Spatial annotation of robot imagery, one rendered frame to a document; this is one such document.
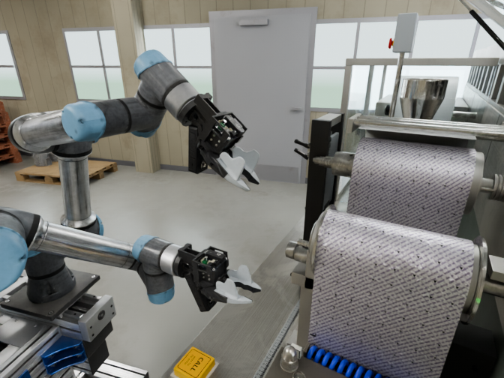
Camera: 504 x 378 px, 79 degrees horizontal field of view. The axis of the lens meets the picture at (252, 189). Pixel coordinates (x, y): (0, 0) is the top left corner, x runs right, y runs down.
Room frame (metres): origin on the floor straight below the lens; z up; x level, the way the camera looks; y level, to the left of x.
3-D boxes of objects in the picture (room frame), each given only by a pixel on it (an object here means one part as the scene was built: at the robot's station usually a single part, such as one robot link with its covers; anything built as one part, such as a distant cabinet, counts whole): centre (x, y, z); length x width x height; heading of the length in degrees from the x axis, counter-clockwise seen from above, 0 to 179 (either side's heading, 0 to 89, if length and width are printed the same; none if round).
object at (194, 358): (0.51, 0.14, 0.91); 0.07 x 0.07 x 0.02; 60
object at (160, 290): (0.71, 0.27, 1.01); 0.11 x 0.08 x 0.11; 36
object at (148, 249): (0.70, 0.26, 1.11); 0.11 x 0.08 x 0.09; 61
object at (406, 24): (1.00, -0.44, 1.66); 0.07 x 0.07 x 0.10; 61
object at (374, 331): (0.42, -0.22, 1.11); 0.23 x 0.01 x 0.18; 60
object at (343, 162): (0.77, -0.25, 1.34); 0.06 x 0.06 x 0.06; 60
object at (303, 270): (0.59, -0.13, 1.05); 0.06 x 0.05 x 0.31; 60
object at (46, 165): (4.36, 2.76, 0.16); 1.17 x 0.80 x 0.33; 74
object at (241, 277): (0.59, 0.02, 1.11); 0.09 x 0.03 x 0.06; 70
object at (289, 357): (0.43, -0.07, 1.05); 0.04 x 0.04 x 0.04
